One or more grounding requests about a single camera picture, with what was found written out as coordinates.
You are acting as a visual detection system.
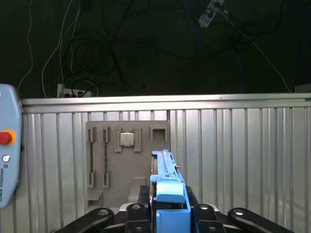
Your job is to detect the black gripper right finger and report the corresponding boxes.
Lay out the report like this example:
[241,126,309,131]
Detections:
[185,185,296,233]

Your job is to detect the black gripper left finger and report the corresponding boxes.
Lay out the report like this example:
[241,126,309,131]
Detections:
[54,185,152,233]

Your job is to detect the hard disk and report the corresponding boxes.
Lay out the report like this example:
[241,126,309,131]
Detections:
[148,149,192,233]

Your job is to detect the grey parts rack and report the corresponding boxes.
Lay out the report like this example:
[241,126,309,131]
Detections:
[85,120,172,212]

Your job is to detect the silver CPU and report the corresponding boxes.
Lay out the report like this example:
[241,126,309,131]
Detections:
[120,132,135,148]

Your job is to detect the white power strip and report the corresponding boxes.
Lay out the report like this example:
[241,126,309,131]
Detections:
[57,83,94,98]
[198,0,225,29]

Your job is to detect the pale blue teach pendant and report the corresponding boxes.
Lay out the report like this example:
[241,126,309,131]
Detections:
[0,83,24,209]

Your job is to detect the blue cable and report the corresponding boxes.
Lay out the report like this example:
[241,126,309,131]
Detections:
[194,26,244,94]

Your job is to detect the white cable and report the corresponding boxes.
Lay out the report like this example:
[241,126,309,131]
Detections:
[41,0,82,98]
[218,2,292,93]
[16,0,35,92]

